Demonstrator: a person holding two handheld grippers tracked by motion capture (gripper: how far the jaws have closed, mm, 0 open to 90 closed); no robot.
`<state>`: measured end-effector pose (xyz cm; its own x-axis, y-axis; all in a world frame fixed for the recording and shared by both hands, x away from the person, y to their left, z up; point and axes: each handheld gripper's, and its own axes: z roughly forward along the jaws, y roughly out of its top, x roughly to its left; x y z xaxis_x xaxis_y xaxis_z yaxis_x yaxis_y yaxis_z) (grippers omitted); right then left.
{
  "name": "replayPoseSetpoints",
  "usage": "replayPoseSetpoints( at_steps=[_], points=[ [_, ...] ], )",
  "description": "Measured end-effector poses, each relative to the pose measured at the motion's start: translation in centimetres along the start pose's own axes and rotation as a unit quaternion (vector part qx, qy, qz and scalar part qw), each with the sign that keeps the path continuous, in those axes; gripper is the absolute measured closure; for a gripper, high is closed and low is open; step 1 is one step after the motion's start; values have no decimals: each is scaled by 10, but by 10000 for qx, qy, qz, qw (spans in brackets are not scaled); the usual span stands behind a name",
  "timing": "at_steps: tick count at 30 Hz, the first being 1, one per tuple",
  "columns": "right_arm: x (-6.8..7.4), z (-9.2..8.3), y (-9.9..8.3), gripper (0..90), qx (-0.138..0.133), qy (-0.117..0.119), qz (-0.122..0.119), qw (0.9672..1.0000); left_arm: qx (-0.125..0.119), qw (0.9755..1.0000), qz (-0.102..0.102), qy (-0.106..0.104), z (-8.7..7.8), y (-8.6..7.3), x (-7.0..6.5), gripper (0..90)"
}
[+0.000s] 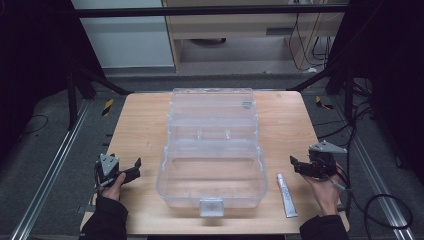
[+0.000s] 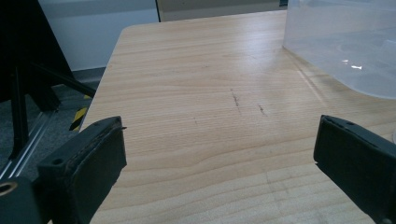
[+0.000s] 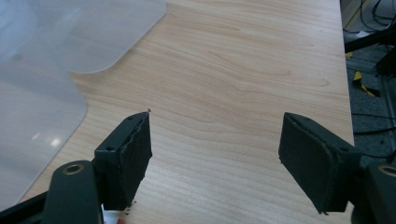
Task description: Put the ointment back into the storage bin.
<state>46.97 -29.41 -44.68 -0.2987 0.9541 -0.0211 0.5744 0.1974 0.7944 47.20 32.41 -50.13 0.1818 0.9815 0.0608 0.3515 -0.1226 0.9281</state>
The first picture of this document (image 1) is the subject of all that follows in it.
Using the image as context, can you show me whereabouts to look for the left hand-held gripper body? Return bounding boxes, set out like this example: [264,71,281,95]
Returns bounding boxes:
[95,152,132,188]

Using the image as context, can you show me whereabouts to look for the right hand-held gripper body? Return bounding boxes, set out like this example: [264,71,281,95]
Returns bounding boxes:
[307,140,348,181]

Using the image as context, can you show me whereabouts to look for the white squeeze tube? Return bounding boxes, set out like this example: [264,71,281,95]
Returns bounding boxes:
[276,173,299,219]

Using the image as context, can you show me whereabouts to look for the clear plastic storage box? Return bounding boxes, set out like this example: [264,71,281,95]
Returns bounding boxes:
[155,87,269,218]

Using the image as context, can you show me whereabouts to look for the person's left hand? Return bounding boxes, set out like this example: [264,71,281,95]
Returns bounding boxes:
[99,171,128,202]

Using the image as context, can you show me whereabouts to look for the person's right hand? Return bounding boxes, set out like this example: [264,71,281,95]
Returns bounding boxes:
[301,163,345,218]

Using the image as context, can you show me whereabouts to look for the yellow black tape strip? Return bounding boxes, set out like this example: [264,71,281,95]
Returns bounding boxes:
[315,95,335,111]
[101,98,115,117]

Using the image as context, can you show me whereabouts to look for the black metal stand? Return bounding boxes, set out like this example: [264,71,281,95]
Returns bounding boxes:
[65,61,135,132]
[286,61,356,125]

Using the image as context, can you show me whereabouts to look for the dark curtain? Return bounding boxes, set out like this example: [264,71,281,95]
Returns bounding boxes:
[325,0,424,186]
[0,0,106,164]

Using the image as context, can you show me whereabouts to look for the white cabinet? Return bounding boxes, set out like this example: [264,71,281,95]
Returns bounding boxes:
[71,0,176,70]

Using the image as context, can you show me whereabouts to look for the light wooden desk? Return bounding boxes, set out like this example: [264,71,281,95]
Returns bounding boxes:
[161,0,350,73]

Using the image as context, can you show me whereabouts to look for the left gripper grey cable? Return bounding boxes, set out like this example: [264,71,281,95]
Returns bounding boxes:
[91,166,116,195]

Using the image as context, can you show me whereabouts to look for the black floor cable bundle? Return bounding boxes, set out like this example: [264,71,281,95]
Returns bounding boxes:
[313,78,376,148]

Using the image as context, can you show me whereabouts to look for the aluminium floor rail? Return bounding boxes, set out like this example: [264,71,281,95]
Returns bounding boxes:
[332,95,418,240]
[9,99,92,240]

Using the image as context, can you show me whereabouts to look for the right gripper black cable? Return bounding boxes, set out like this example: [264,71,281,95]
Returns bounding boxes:
[328,164,415,232]

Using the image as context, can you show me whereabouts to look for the thin black floor cable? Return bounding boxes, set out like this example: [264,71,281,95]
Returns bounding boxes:
[18,114,50,137]

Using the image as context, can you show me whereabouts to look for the black cables under desk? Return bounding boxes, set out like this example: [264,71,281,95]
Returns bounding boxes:
[287,12,336,73]

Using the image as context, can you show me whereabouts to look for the black horizontal frame bar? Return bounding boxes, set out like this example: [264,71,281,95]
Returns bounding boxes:
[71,3,350,19]

